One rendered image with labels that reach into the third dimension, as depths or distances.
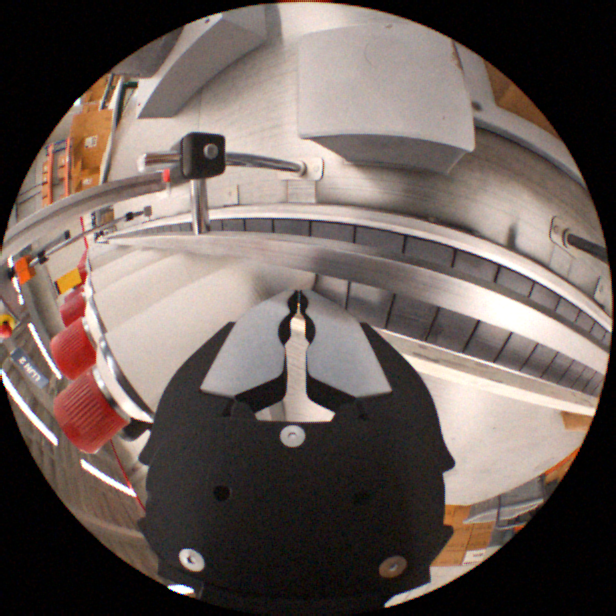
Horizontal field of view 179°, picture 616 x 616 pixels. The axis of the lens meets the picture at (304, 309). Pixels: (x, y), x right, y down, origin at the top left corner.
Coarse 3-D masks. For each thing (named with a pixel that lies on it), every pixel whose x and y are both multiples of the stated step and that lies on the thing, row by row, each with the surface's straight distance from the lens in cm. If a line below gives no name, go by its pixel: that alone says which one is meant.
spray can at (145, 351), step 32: (192, 288) 11; (224, 288) 11; (256, 288) 12; (288, 288) 14; (128, 320) 11; (160, 320) 10; (192, 320) 10; (224, 320) 10; (128, 352) 9; (160, 352) 9; (192, 352) 10; (96, 384) 10; (128, 384) 9; (160, 384) 9; (64, 416) 11; (96, 416) 11; (128, 416) 11; (96, 448) 12
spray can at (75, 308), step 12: (144, 252) 25; (156, 252) 24; (168, 252) 24; (180, 252) 24; (120, 264) 24; (132, 264) 23; (144, 264) 23; (96, 276) 24; (108, 276) 23; (120, 276) 23; (96, 288) 22; (72, 300) 24; (84, 300) 24; (60, 312) 24; (72, 312) 24; (84, 312) 23
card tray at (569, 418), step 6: (564, 414) 49; (570, 414) 51; (576, 414) 54; (582, 414) 56; (564, 420) 48; (570, 420) 50; (576, 420) 53; (582, 420) 57; (588, 420) 61; (564, 426) 47; (570, 426) 49; (576, 426) 52; (582, 426) 55; (588, 426) 59
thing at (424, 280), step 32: (256, 256) 9; (288, 256) 8; (320, 256) 8; (352, 256) 7; (384, 256) 7; (384, 288) 7; (416, 288) 7; (448, 288) 7; (480, 288) 7; (512, 320) 8; (544, 320) 9; (576, 352) 12; (608, 352) 16
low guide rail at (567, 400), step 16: (304, 320) 16; (384, 336) 16; (400, 352) 15; (416, 352) 15; (432, 352) 16; (448, 352) 17; (416, 368) 16; (432, 368) 15; (448, 368) 16; (464, 368) 16; (480, 368) 18; (496, 368) 19; (464, 384) 17; (480, 384) 17; (496, 384) 18; (512, 384) 19; (528, 384) 21; (544, 384) 24; (528, 400) 22; (544, 400) 23; (560, 400) 25; (576, 400) 29; (592, 400) 35
